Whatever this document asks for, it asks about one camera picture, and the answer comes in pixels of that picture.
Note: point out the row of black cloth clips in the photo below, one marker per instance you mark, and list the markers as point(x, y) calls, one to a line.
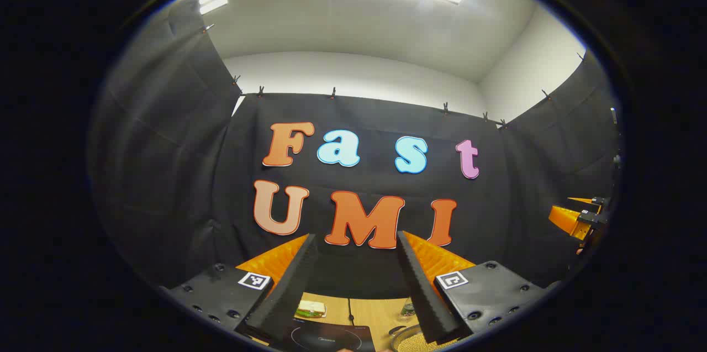
point(333, 92)

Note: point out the black backdrop cloth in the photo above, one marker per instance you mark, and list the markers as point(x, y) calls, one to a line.
point(165, 175)

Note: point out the sandwich with lettuce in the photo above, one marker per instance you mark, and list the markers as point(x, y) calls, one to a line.
point(310, 309)

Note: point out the pile of yellow soybeans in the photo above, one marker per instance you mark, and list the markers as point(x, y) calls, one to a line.
point(417, 345)

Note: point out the clear plastic water bottle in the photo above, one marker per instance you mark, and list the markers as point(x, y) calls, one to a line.
point(409, 308)

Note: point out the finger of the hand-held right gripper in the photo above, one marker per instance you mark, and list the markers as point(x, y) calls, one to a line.
point(582, 200)
point(569, 222)

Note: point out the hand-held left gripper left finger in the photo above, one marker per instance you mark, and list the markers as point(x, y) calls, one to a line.
point(290, 291)

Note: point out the black induction cooktop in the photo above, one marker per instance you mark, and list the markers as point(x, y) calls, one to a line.
point(326, 338)

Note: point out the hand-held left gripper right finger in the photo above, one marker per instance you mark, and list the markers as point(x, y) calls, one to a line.
point(422, 291)

